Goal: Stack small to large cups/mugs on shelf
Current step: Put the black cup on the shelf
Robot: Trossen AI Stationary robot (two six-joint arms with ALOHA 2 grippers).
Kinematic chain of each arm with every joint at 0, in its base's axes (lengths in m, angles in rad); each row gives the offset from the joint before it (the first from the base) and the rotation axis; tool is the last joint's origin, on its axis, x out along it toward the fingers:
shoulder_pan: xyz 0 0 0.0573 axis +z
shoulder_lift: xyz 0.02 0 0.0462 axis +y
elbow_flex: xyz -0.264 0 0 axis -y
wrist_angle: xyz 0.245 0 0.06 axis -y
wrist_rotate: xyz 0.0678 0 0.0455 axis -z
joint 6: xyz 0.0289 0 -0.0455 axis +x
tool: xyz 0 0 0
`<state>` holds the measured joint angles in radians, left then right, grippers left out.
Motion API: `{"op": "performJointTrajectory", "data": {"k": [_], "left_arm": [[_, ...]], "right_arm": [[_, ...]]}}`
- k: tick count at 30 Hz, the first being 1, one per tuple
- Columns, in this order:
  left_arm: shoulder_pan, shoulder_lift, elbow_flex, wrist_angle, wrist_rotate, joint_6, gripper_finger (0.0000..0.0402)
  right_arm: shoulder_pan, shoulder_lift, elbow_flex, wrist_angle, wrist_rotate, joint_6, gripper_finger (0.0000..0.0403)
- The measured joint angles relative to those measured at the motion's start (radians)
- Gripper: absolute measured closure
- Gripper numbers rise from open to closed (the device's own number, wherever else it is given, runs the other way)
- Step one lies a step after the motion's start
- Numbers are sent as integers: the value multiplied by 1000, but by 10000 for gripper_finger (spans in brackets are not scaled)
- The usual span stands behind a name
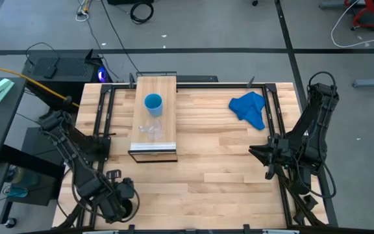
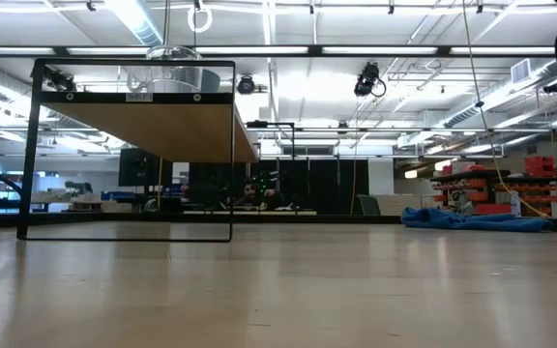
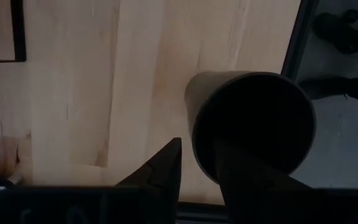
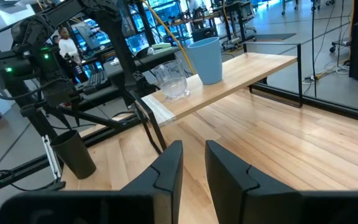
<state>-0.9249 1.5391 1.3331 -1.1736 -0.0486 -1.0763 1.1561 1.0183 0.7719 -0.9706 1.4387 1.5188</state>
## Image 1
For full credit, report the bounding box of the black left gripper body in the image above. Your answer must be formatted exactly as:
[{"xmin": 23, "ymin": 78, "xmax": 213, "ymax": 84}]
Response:
[{"xmin": 99, "ymin": 168, "xmax": 136, "ymax": 224}]

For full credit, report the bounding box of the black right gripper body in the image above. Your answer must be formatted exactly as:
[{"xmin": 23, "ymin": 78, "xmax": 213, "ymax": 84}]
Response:
[{"xmin": 264, "ymin": 135, "xmax": 292, "ymax": 181}]

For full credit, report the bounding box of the black cup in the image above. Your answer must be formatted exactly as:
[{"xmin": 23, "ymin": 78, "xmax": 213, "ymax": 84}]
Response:
[{"xmin": 121, "ymin": 199, "xmax": 135, "ymax": 218}]

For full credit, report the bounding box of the clear glass mug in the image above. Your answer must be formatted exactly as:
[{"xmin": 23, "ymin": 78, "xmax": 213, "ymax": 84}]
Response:
[{"xmin": 138, "ymin": 117, "xmax": 166, "ymax": 142}]

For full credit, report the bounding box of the blue plastic cup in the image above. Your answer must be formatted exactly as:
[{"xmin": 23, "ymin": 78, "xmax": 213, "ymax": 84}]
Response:
[{"xmin": 143, "ymin": 92, "xmax": 164, "ymax": 118}]

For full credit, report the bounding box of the blue cloth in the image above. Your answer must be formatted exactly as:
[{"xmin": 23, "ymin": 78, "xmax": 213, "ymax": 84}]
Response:
[{"xmin": 228, "ymin": 90, "xmax": 267, "ymax": 131}]

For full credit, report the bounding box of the black rectangular device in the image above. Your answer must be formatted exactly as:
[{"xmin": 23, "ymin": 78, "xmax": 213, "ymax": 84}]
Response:
[{"xmin": 176, "ymin": 75, "xmax": 219, "ymax": 83}]

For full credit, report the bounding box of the teal bottle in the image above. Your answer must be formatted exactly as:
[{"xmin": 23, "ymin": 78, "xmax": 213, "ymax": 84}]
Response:
[{"xmin": 3, "ymin": 185, "xmax": 29, "ymax": 199}]

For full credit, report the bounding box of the grey floor bar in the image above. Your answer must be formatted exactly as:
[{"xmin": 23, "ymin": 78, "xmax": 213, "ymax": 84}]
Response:
[{"xmin": 352, "ymin": 76, "xmax": 374, "ymax": 89}]

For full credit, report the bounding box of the black computer tower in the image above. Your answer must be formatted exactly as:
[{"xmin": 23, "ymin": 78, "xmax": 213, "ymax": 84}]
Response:
[{"xmin": 21, "ymin": 48, "xmax": 114, "ymax": 113}]

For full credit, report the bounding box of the red cart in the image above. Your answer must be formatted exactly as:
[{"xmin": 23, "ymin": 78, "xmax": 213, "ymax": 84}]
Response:
[{"xmin": 343, "ymin": 0, "xmax": 374, "ymax": 32}]

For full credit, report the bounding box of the mint green stapler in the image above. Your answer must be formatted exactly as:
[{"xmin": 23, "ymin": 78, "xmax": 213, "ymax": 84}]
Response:
[{"xmin": 0, "ymin": 77, "xmax": 16, "ymax": 104}]

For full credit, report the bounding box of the black metal rig frame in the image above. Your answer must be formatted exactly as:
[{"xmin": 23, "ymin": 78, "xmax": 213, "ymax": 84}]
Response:
[{"xmin": 56, "ymin": 82, "xmax": 338, "ymax": 229}]

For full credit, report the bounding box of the wooden shelf with black frame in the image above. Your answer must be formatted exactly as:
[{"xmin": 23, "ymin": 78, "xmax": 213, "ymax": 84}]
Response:
[{"xmin": 127, "ymin": 71, "xmax": 179, "ymax": 164}]

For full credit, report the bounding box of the white floor cable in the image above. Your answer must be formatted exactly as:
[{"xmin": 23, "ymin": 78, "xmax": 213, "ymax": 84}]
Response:
[{"xmin": 330, "ymin": 0, "xmax": 374, "ymax": 49}]

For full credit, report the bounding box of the yellow floor cable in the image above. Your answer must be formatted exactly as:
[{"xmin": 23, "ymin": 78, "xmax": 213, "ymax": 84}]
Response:
[{"xmin": 0, "ymin": 61, "xmax": 81, "ymax": 109}]

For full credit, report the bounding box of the long black floor cable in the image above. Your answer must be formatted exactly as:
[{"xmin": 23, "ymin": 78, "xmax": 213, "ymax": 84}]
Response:
[{"xmin": 100, "ymin": 0, "xmax": 143, "ymax": 76}]

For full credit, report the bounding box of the coiled black cable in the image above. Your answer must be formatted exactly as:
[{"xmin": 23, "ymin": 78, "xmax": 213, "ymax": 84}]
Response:
[{"xmin": 129, "ymin": 1, "xmax": 155, "ymax": 25}]

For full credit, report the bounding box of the white yellow cable bundle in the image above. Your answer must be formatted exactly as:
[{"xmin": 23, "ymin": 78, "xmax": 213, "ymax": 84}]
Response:
[{"xmin": 75, "ymin": 0, "xmax": 93, "ymax": 23}]

